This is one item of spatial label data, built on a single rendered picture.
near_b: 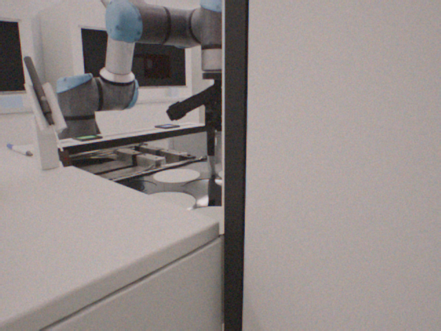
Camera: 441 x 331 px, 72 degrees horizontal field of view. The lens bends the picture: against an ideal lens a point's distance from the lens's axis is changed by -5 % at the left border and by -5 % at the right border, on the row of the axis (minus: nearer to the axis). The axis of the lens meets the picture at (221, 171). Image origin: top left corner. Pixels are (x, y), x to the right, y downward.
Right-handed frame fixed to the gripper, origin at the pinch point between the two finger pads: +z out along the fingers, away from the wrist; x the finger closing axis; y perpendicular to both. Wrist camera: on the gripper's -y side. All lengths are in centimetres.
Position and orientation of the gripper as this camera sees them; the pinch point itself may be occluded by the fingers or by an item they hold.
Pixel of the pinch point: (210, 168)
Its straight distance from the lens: 69.0
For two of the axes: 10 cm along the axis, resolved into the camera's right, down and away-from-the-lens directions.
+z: 0.0, 9.6, 2.7
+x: -0.1, -2.7, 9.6
